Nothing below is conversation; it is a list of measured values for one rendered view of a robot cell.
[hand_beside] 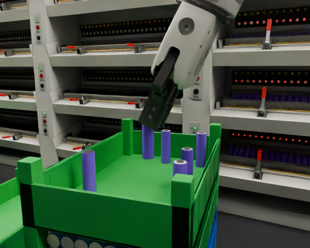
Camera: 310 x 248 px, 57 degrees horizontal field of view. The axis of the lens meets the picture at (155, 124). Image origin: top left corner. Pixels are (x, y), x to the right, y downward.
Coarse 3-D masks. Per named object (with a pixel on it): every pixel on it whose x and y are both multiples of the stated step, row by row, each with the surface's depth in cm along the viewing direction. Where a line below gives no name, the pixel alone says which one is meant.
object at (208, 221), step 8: (216, 176) 54; (216, 184) 52; (216, 192) 52; (208, 200) 56; (216, 200) 52; (208, 208) 43; (216, 208) 54; (208, 216) 41; (200, 224) 48; (208, 224) 42; (24, 232) 34; (32, 232) 34; (40, 232) 34; (200, 232) 37; (208, 232) 43; (32, 240) 34; (40, 240) 34; (200, 240) 35; (208, 240) 43
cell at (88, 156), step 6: (90, 150) 40; (84, 156) 39; (90, 156) 39; (84, 162) 39; (90, 162) 39; (84, 168) 39; (90, 168) 39; (84, 174) 40; (90, 174) 40; (84, 180) 40; (90, 180) 40; (84, 186) 40; (90, 186) 40
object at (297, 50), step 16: (240, 16) 100; (256, 16) 98; (272, 16) 96; (288, 16) 94; (304, 16) 92; (224, 32) 101; (240, 32) 102; (256, 32) 98; (272, 32) 96; (288, 32) 94; (304, 32) 91; (224, 48) 93; (240, 48) 90; (256, 48) 87; (272, 48) 85; (288, 48) 82; (304, 48) 80; (224, 64) 90; (240, 64) 88; (256, 64) 86; (272, 64) 84; (288, 64) 82; (304, 64) 80
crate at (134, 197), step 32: (128, 128) 58; (32, 160) 32; (64, 160) 40; (96, 160) 49; (128, 160) 56; (160, 160) 56; (32, 192) 32; (64, 192) 31; (96, 192) 30; (128, 192) 42; (160, 192) 42; (192, 192) 27; (32, 224) 33; (64, 224) 32; (96, 224) 30; (128, 224) 29; (160, 224) 28; (192, 224) 28
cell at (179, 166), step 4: (176, 160) 37; (180, 160) 36; (184, 160) 37; (176, 164) 35; (180, 164) 35; (184, 164) 35; (176, 168) 35; (180, 168) 35; (184, 168) 35; (176, 172) 36; (180, 172) 35; (184, 172) 36
